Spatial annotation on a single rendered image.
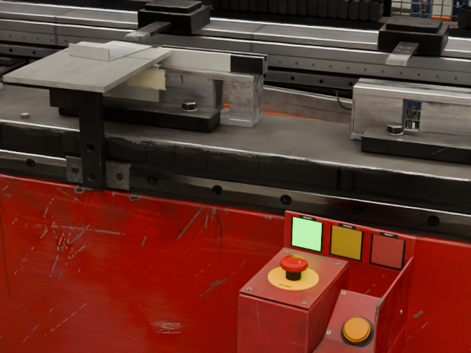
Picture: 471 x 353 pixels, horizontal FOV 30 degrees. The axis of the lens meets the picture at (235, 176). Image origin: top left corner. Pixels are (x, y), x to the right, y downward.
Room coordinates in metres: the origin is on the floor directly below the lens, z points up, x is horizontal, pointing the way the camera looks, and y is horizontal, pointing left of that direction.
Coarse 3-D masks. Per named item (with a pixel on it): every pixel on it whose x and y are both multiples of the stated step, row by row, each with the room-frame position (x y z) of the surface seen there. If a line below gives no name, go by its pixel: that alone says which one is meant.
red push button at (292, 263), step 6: (282, 258) 1.11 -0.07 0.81; (288, 258) 1.10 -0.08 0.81; (294, 258) 1.10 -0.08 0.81; (300, 258) 1.10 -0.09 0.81; (282, 264) 1.09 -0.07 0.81; (288, 264) 1.09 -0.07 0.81; (294, 264) 1.09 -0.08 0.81; (300, 264) 1.09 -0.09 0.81; (306, 264) 1.09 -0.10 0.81; (288, 270) 1.09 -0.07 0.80; (294, 270) 1.08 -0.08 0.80; (300, 270) 1.09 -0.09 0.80; (288, 276) 1.09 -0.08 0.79; (294, 276) 1.09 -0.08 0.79; (300, 276) 1.10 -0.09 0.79
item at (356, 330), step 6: (354, 318) 1.07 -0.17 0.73; (360, 318) 1.07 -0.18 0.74; (348, 324) 1.06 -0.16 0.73; (354, 324) 1.06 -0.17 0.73; (360, 324) 1.06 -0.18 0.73; (366, 324) 1.06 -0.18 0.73; (348, 330) 1.06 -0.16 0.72; (354, 330) 1.06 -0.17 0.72; (360, 330) 1.05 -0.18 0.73; (366, 330) 1.05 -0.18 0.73; (348, 336) 1.05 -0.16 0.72; (354, 336) 1.05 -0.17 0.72; (360, 336) 1.05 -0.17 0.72; (366, 336) 1.05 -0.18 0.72; (354, 342) 1.05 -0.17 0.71; (360, 342) 1.04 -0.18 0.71
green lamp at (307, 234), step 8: (296, 224) 1.19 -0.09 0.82; (304, 224) 1.18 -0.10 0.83; (312, 224) 1.18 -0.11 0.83; (320, 224) 1.17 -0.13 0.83; (296, 232) 1.19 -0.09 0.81; (304, 232) 1.18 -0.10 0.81; (312, 232) 1.18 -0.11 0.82; (320, 232) 1.17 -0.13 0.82; (296, 240) 1.19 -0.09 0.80; (304, 240) 1.18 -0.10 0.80; (312, 240) 1.18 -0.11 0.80; (320, 240) 1.17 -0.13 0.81; (312, 248) 1.18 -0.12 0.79
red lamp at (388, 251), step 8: (376, 240) 1.13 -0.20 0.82; (384, 240) 1.13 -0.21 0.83; (392, 240) 1.12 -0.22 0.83; (400, 240) 1.12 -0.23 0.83; (376, 248) 1.13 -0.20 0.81; (384, 248) 1.13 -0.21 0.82; (392, 248) 1.12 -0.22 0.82; (400, 248) 1.12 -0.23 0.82; (376, 256) 1.13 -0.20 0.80; (384, 256) 1.13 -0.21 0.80; (392, 256) 1.12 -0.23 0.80; (400, 256) 1.12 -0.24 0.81; (384, 264) 1.13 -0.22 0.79; (392, 264) 1.12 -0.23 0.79; (400, 264) 1.12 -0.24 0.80
